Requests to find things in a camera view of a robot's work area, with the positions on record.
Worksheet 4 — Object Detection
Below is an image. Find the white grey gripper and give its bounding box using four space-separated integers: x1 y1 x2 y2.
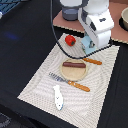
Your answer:
78 8 114 48

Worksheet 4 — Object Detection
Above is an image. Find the red toy tomato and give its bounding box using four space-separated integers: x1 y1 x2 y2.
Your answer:
65 35 76 46

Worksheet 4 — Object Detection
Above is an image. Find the brown toy sausage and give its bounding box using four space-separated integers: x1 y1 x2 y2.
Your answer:
63 62 86 68

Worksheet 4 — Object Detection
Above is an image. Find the light blue cup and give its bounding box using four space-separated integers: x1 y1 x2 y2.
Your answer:
81 35 95 54

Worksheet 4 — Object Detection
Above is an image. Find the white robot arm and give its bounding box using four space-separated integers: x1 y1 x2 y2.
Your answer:
59 0 114 48

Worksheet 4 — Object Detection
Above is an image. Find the beige bowl on stove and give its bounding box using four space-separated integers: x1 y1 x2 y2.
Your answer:
121 7 128 31

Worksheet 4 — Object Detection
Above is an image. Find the beige round plate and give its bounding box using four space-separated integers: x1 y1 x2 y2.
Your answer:
60 59 87 81

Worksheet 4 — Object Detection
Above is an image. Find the beige woven placemat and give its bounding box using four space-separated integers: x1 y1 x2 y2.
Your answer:
17 33 121 128

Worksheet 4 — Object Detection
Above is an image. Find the knife with wooden handle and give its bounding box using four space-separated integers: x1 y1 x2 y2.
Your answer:
83 58 102 65

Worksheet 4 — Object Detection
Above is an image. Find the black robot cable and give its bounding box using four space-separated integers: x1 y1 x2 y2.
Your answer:
49 0 114 60

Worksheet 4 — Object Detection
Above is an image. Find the fork with wooden handle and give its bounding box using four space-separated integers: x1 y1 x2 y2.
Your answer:
49 72 90 92

